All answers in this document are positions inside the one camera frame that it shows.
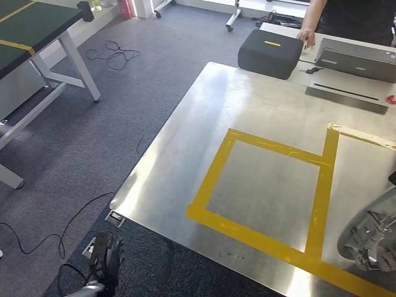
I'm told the red fire extinguisher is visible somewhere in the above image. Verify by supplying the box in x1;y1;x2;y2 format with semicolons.
117;0;133;21

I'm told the grey metal bar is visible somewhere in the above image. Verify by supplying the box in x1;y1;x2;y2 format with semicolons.
305;81;389;116

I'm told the person's hand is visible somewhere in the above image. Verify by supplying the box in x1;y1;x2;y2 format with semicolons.
296;28;317;49

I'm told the black table clamp block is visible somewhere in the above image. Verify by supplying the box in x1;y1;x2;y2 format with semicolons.
77;1;94;22

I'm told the green top table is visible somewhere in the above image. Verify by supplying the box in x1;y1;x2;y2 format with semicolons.
0;0;103;190

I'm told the silver wheel hubcap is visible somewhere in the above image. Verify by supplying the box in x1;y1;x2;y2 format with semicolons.
337;186;396;272

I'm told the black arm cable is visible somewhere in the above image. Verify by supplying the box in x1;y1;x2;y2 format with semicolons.
57;263;97;297

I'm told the black cable bundle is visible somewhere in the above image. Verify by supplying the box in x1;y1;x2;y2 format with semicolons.
252;10;302;30

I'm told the white rolling stand base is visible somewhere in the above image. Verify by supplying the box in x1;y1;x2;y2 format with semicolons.
225;0;242;33
154;0;172;19

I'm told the white desk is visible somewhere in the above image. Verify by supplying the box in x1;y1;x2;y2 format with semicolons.
259;22;396;89

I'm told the black case yellow label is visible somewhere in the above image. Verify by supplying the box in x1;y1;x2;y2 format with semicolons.
238;28;304;80

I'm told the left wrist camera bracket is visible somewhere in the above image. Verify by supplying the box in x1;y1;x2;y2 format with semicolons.
90;232;113;267

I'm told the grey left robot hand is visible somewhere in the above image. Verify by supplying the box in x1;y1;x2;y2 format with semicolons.
96;238;124;297

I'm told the steel workbench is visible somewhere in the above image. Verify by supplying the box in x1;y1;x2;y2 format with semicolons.
109;61;396;297

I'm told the tangled black cable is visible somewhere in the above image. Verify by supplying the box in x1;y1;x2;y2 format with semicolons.
85;40;140;71

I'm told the grey laptop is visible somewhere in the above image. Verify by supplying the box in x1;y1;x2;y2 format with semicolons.
315;37;396;84

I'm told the floor socket box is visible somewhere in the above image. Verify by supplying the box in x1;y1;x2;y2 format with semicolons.
105;210;125;228
81;241;97;260

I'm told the person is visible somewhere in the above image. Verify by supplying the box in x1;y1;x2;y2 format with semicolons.
296;0;396;48

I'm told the long black floor cable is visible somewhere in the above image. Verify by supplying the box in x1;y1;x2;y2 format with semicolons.
0;191;115;260

